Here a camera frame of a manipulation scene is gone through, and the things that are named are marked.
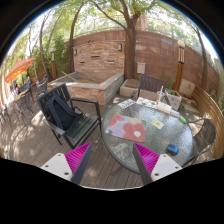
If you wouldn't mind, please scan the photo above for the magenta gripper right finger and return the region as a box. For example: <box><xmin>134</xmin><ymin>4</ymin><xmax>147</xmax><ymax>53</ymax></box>
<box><xmin>133</xmin><ymin>143</ymin><xmax>182</xmax><ymax>185</ymax></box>

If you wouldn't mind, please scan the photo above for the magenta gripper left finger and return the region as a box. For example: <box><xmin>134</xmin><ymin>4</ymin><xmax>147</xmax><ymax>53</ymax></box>
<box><xmin>41</xmin><ymin>143</ymin><xmax>92</xmax><ymax>185</ymax></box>

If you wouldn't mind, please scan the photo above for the floral pink mouse pad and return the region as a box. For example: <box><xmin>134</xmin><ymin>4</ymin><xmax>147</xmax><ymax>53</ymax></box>
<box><xmin>105</xmin><ymin>114</ymin><xmax>146</xmax><ymax>142</ymax></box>

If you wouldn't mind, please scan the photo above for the round glass patio table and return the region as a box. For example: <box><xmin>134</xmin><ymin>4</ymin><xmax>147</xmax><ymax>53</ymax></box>
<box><xmin>102</xmin><ymin>102</ymin><xmax>193</xmax><ymax>173</ymax></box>

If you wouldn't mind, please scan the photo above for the yellow square card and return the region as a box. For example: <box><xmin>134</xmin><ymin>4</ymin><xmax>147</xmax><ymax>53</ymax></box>
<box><xmin>151</xmin><ymin>119</ymin><xmax>164</xmax><ymax>129</ymax></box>

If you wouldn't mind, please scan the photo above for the black metal armchair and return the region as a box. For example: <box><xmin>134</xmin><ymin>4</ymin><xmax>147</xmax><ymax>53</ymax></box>
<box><xmin>37</xmin><ymin>84</ymin><xmax>101</xmax><ymax>149</ymax></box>

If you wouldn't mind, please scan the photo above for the black backpack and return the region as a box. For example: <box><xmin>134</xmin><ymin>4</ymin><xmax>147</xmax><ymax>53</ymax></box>
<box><xmin>45</xmin><ymin>95</ymin><xmax>80</xmax><ymax>130</ymax></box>

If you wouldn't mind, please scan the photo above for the metal mesh chair right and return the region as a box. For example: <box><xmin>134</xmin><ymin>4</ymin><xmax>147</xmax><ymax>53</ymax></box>
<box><xmin>184</xmin><ymin>118</ymin><xmax>216</xmax><ymax>165</ymax></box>

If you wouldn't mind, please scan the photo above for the green marker pen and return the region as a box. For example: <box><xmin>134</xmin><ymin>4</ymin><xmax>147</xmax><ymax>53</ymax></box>
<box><xmin>179</xmin><ymin>116</ymin><xmax>187</xmax><ymax>124</ymax></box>

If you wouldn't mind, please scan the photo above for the white box on table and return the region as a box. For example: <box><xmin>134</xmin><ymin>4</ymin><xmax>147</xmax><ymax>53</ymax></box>
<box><xmin>156</xmin><ymin>102</ymin><xmax>172</xmax><ymax>114</ymax></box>

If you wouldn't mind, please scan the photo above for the colourful booklet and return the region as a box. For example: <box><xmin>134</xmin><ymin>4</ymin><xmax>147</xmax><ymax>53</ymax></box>
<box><xmin>136</xmin><ymin>97</ymin><xmax>157</xmax><ymax>108</ymax></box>

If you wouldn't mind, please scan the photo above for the printed paper sheet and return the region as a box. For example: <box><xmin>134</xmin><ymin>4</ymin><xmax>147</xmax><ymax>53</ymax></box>
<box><xmin>118</xmin><ymin>99</ymin><xmax>135</xmax><ymax>109</ymax></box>

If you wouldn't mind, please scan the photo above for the paper bag on table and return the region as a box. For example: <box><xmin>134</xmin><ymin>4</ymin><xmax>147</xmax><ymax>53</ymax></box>
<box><xmin>166</xmin><ymin>90</ymin><xmax>182</xmax><ymax>110</ymax></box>

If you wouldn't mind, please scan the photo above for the clear plastic cup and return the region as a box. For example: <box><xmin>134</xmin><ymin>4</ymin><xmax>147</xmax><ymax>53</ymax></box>
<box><xmin>157</xmin><ymin>91</ymin><xmax>165</xmax><ymax>103</ymax></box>

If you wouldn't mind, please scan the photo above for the wooden bench right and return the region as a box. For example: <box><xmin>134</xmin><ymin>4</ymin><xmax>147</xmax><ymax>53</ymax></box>
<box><xmin>192</xmin><ymin>86</ymin><xmax>224</xmax><ymax>159</ymax></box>

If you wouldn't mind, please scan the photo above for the dark chair behind table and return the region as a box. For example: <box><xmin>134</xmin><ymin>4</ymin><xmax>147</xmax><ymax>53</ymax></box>
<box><xmin>131</xmin><ymin>75</ymin><xmax>166</xmax><ymax>100</ymax></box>

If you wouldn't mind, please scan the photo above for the stone fountain basin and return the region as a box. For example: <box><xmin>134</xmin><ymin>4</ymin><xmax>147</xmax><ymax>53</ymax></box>
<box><xmin>47</xmin><ymin>71</ymin><xmax>125</xmax><ymax>106</ymax></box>

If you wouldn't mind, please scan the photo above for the metal chair far left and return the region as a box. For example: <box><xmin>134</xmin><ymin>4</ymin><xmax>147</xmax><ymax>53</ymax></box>
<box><xmin>36</xmin><ymin>78</ymin><xmax>48</xmax><ymax>98</ymax></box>

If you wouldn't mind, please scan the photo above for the large tree trunk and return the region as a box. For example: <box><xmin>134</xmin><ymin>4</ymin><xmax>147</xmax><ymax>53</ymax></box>
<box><xmin>124</xmin><ymin>12</ymin><xmax>136</xmax><ymax>79</ymax></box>

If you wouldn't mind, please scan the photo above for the orange patio umbrella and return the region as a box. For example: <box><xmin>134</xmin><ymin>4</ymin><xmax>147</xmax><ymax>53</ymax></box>
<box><xmin>5</xmin><ymin>58</ymin><xmax>34</xmax><ymax>83</ymax></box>

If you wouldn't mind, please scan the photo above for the wooden lamp post right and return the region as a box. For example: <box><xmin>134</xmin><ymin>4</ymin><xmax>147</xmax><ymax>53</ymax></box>
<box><xmin>173</xmin><ymin>40</ymin><xmax>185</xmax><ymax>91</ymax></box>

